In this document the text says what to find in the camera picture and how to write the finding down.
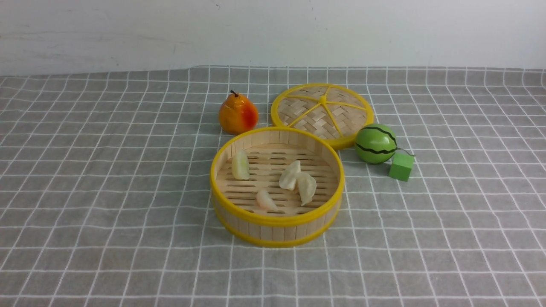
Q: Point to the pale translucent dumpling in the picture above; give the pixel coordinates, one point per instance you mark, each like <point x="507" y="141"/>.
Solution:
<point x="288" y="177"/>

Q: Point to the cream dumpling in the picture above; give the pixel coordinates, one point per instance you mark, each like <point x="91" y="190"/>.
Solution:
<point x="307" y="187"/>

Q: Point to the white dumpling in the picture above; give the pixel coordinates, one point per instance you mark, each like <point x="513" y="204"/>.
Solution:
<point x="265" y="201"/>

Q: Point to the bamboo steamer tray yellow rim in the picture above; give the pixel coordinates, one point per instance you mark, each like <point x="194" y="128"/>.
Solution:
<point x="270" y="151"/>

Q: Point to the woven bamboo steamer lid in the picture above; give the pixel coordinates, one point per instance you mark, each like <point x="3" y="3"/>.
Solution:
<point x="330" y="112"/>

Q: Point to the orange toy pear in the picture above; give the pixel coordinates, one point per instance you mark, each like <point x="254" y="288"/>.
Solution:
<point x="237" y="114"/>

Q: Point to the green toy watermelon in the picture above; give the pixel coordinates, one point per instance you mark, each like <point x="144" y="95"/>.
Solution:
<point x="375" y="143"/>

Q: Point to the green foam cube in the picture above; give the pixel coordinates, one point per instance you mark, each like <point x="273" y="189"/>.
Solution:
<point x="401" y="166"/>

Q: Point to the grey checked tablecloth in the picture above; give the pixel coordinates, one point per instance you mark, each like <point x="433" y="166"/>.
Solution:
<point x="105" y="199"/>

